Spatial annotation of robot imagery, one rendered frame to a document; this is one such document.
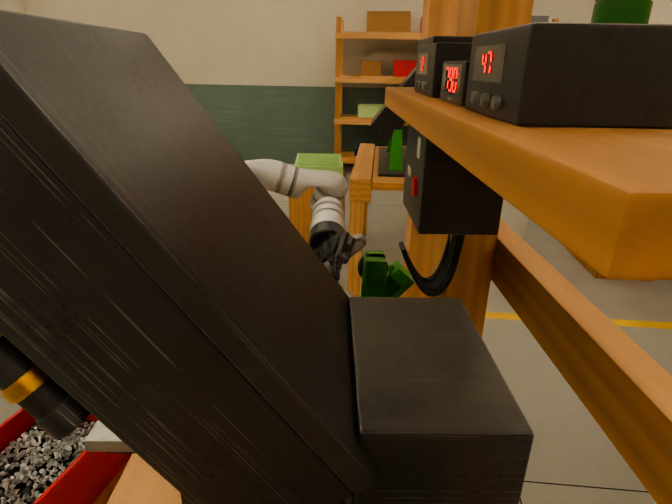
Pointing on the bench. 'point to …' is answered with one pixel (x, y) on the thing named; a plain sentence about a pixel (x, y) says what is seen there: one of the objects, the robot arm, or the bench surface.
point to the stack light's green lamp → (622, 11)
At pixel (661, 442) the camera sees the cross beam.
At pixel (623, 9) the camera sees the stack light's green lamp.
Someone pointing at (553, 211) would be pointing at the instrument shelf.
